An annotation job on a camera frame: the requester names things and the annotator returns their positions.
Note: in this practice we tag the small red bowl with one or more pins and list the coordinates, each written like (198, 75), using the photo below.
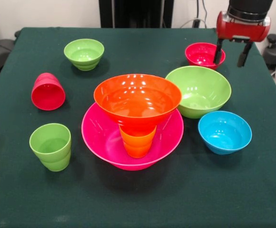
(201, 55)

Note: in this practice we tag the small green bowl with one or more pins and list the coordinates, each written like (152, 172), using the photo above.
(83, 53)

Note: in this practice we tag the black office chair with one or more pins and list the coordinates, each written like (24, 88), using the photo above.
(0, 51)

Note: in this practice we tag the small blue bowl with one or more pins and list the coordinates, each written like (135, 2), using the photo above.
(223, 135)

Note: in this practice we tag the black power plug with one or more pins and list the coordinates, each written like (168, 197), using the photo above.
(196, 23)

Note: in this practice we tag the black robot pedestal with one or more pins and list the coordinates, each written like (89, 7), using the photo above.
(138, 12)

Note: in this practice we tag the large pink bowl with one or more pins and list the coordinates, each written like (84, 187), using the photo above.
(100, 140)

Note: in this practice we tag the green cup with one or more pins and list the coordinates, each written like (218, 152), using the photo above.
(50, 147)

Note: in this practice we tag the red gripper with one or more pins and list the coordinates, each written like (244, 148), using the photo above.
(240, 31)

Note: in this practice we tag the large orange bowl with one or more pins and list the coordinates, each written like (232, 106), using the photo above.
(138, 102)

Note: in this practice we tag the dark green tablecloth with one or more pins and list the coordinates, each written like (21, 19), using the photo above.
(138, 194)

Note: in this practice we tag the large green bowl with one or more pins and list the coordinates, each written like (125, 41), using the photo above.
(200, 92)

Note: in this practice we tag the red cup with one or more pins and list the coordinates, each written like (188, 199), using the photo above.
(48, 96)

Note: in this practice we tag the orange cup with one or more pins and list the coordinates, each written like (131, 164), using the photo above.
(137, 145)

